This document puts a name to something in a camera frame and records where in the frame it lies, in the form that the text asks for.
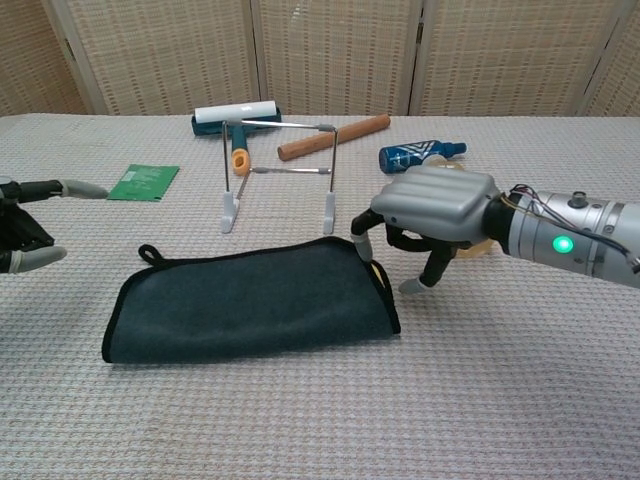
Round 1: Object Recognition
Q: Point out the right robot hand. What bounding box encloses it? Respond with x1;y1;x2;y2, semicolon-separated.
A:
349;166;504;296

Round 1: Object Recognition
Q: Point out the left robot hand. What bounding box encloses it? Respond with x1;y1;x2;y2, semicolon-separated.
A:
0;174;110;275

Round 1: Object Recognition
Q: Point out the clear bottle with yellow liquid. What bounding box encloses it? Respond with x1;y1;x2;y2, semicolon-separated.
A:
422;153;499;261

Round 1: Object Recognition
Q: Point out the teal lint roller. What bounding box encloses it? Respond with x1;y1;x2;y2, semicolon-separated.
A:
191;99;282;176

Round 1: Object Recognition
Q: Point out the grey woven tablecloth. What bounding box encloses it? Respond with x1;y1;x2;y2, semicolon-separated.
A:
0;113;640;480

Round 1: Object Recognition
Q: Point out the wooden rolling pin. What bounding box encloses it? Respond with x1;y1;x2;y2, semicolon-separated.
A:
277;113;392;163

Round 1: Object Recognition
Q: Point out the blue spray bottle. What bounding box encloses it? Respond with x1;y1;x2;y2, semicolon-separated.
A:
377;140;468;175

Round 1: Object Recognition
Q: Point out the green packet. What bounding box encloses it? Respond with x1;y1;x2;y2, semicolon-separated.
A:
106;163;181;203

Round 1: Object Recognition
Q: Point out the yellow cloth with black trim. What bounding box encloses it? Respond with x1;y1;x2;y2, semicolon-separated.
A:
101;235;402;365

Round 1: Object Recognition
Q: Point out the woven folding screen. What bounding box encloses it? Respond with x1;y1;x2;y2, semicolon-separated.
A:
0;0;640;119

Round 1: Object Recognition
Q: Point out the metal wire rack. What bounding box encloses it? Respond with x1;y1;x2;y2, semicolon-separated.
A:
219;118;341;235

